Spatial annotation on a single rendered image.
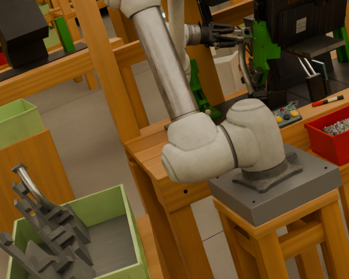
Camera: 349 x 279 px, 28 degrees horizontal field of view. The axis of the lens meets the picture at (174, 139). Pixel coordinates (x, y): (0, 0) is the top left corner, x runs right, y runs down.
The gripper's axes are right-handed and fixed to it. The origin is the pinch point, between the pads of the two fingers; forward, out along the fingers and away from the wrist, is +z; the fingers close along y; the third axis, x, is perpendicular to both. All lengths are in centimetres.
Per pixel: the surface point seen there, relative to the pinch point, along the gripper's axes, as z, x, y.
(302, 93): 26.7, 9.1, -23.8
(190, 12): -14.1, 13.2, 22.9
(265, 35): 4.0, -10.8, -7.6
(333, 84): 38.9, 2.5, -23.7
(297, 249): -16, -21, -103
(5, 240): -109, -22, -92
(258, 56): 4.8, -0.1, -10.5
